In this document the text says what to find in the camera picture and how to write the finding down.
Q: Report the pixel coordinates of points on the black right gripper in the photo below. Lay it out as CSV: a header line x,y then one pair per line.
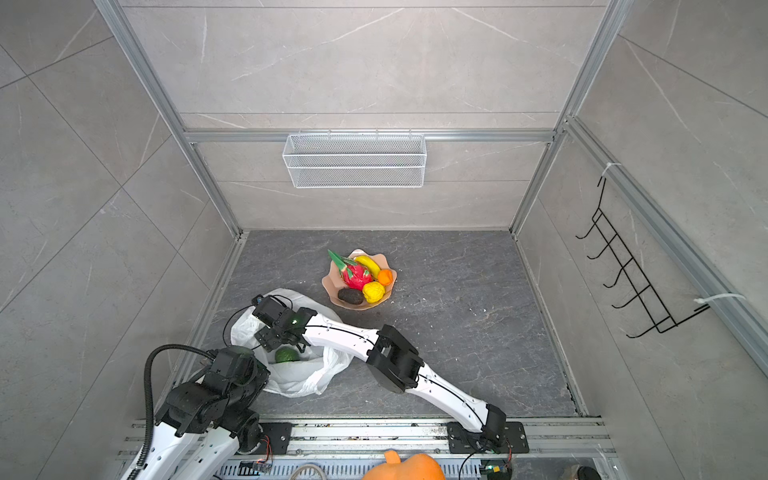
x,y
270,339

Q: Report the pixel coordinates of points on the white plastic bag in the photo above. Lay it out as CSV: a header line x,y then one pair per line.
x,y
309,373

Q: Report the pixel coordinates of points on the pink scalloped bowl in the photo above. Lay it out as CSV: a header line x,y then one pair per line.
x,y
332,282

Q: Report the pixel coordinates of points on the black wire hook rack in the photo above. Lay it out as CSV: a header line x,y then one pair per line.
x,y
629,271

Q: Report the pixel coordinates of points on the yellow banana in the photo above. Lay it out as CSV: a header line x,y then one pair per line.
x,y
370,265

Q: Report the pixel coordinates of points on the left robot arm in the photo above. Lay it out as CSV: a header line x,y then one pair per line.
x,y
202,422

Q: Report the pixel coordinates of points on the dark brown avocado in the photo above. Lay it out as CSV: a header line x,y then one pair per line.
x,y
351,296

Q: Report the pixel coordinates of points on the orange fruit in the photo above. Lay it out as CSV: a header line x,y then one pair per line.
x,y
385,277

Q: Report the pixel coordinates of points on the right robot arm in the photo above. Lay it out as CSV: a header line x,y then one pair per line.
x,y
392,359

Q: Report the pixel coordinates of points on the yellow lemon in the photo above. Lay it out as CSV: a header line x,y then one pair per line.
x,y
374,292

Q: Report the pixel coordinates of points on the pink dragon fruit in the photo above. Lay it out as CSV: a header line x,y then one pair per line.
x,y
353,274

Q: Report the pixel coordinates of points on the green avocado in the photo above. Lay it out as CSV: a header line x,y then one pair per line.
x,y
287,354

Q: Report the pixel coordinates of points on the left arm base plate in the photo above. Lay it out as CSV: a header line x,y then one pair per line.
x,y
274,437

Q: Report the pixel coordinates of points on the orange pumpkin toy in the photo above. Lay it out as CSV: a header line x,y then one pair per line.
x,y
417,467

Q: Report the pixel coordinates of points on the white wire mesh basket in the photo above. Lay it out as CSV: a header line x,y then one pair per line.
x,y
364,160

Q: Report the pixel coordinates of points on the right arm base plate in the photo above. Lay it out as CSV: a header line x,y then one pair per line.
x,y
510,438

